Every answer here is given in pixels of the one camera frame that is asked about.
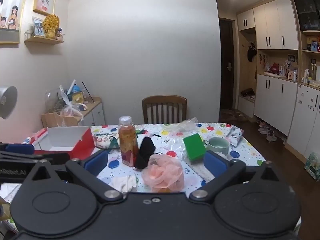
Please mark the small blue globe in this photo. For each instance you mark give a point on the small blue globe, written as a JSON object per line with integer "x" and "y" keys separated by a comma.
{"x": 77, "y": 89}

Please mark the wooden wall shelf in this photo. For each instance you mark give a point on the wooden wall shelf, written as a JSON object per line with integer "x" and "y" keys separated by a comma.
{"x": 45, "y": 40}

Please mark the balloon print tablecloth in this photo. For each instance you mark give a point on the balloon print tablecloth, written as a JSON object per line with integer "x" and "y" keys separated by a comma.
{"x": 250, "y": 152}

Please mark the printed fabric pouch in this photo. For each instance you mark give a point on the printed fabric pouch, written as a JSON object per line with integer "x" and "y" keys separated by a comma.
{"x": 102, "y": 140}

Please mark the dark glass door cabinet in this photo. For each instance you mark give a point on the dark glass door cabinet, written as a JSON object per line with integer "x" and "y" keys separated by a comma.
{"x": 307, "y": 12}

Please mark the shoes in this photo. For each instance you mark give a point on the shoes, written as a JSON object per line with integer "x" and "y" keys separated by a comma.
{"x": 267, "y": 131}

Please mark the thin black stick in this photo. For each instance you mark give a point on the thin black stick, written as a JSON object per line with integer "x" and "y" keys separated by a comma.
{"x": 88, "y": 91}

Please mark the white fluffy cloth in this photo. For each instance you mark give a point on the white fluffy cloth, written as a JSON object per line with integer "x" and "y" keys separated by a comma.
{"x": 197, "y": 173}

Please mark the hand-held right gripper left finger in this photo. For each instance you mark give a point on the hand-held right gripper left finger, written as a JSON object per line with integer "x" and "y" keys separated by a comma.
{"x": 95, "y": 160}

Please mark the row of small bottles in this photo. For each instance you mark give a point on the row of small bottles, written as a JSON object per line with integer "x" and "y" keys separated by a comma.
{"x": 308, "y": 78}

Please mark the wooden side cabinet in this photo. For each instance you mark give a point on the wooden side cabinet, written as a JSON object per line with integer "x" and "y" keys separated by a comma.
{"x": 96, "y": 112}

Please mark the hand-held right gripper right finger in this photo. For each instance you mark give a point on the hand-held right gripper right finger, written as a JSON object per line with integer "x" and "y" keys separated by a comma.
{"x": 215, "y": 163}

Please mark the gold framed picture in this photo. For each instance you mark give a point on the gold framed picture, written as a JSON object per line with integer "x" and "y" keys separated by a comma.
{"x": 44, "y": 2}

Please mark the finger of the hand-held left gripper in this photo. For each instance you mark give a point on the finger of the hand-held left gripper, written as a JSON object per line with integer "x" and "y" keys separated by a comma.
{"x": 20, "y": 148}

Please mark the clear plastic bag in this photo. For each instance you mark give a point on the clear plastic bag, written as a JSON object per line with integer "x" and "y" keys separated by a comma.
{"x": 71, "y": 110}

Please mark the orange drink bottle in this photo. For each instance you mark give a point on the orange drink bottle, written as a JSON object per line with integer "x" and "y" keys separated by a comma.
{"x": 128, "y": 142}

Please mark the white printed packet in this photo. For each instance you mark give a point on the white printed packet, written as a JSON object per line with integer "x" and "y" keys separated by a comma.
{"x": 235, "y": 136}

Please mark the gold flower ornament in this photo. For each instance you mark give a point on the gold flower ornament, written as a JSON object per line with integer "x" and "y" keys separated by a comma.
{"x": 51, "y": 26}

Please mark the dark brown door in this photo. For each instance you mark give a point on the dark brown door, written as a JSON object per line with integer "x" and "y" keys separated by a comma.
{"x": 226, "y": 62}

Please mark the white upper wall cabinets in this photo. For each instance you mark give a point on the white upper wall cabinets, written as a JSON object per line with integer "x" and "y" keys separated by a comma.
{"x": 275, "y": 22}

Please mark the green printed box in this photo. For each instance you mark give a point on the green printed box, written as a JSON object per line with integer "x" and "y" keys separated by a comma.
{"x": 312, "y": 166}

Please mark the grey desk lamp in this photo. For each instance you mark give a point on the grey desk lamp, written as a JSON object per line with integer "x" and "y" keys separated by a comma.
{"x": 7, "y": 102}

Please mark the pink bath pouf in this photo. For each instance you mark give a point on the pink bath pouf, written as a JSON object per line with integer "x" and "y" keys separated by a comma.
{"x": 162, "y": 172}

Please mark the white toothpaste tube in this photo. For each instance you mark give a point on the white toothpaste tube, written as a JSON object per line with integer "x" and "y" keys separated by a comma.
{"x": 27, "y": 139}

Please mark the yellow box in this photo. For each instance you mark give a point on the yellow box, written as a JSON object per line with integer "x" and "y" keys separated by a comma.
{"x": 78, "y": 98}

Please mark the red cardboard box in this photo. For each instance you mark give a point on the red cardboard box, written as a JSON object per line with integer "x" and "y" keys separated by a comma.
{"x": 85, "y": 142}

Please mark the small figurine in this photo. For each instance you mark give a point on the small figurine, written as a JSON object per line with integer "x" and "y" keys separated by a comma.
{"x": 60, "y": 33}

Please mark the small photo frame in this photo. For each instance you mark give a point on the small photo frame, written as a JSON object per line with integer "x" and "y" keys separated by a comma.
{"x": 38, "y": 27}

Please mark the brown wooden chair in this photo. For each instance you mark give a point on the brown wooden chair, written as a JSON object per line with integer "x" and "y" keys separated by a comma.
{"x": 163, "y": 102}

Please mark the white lower cabinets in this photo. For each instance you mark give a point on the white lower cabinets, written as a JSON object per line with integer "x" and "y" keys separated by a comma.
{"x": 275, "y": 102}

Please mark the white crumpled tissue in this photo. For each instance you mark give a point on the white crumpled tissue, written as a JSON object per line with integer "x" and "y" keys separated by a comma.
{"x": 123, "y": 182}

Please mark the small red bag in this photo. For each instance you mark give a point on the small red bag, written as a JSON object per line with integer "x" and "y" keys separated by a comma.
{"x": 274, "y": 68}

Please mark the black hanging bag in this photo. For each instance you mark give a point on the black hanging bag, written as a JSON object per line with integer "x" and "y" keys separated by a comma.
{"x": 251, "y": 52}

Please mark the wall poster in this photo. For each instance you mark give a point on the wall poster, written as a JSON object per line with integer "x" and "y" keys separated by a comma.
{"x": 12, "y": 10}

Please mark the green sponge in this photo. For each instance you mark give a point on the green sponge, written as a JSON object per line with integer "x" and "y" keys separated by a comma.
{"x": 193, "y": 146}

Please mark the pale green cup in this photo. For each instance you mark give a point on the pale green cup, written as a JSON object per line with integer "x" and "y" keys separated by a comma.
{"x": 220, "y": 148}

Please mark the clear plastic dome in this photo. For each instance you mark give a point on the clear plastic dome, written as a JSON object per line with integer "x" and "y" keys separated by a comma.
{"x": 51, "y": 100}

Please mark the black face mask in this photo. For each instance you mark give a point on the black face mask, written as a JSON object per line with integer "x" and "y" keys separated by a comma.
{"x": 145, "y": 150}

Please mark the clear bubble wrap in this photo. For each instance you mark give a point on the clear bubble wrap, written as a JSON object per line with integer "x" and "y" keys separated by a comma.
{"x": 185, "y": 125}

